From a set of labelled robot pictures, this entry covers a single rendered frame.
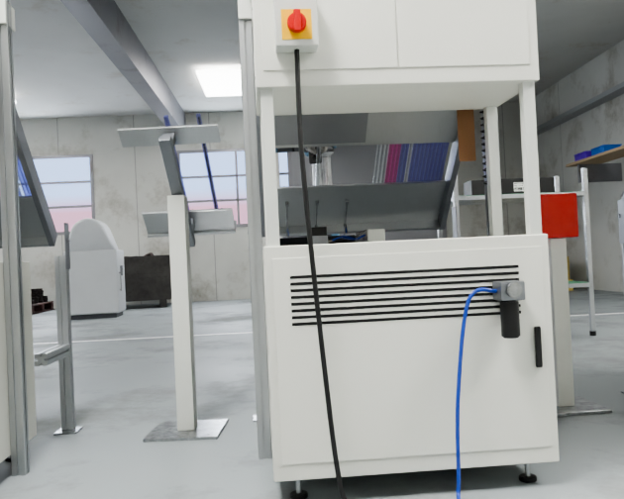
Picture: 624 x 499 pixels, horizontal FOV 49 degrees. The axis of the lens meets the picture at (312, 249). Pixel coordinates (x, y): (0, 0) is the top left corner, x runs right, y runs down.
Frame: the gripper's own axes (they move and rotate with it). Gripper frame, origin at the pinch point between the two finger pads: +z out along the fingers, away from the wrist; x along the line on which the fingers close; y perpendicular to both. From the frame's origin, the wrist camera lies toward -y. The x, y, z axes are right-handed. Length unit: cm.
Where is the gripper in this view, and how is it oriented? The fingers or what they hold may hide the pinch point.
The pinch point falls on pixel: (318, 153)
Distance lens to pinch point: 238.5
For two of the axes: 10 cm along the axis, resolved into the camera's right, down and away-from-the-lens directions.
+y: 0.0, -8.5, -5.3
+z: 0.9, 5.3, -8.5
